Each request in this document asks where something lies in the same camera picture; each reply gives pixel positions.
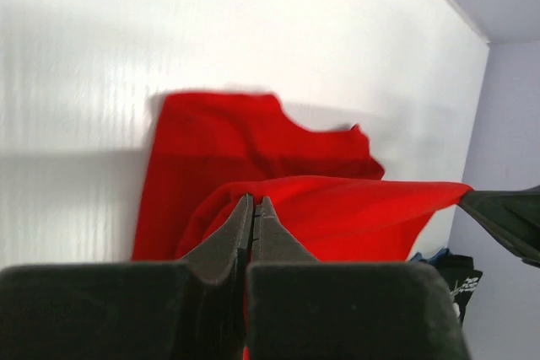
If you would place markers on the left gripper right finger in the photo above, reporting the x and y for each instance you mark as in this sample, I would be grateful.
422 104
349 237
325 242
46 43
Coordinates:
302 308

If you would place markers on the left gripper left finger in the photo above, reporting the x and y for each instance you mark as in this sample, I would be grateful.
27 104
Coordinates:
186 309

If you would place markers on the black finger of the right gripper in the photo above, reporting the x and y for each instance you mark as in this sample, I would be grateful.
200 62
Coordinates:
510 217

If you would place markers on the red t shirt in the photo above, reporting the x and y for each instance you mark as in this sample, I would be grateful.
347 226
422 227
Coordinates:
211 149

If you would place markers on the black floral folded t shirt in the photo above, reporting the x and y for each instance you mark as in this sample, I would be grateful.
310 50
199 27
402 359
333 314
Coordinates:
462 279

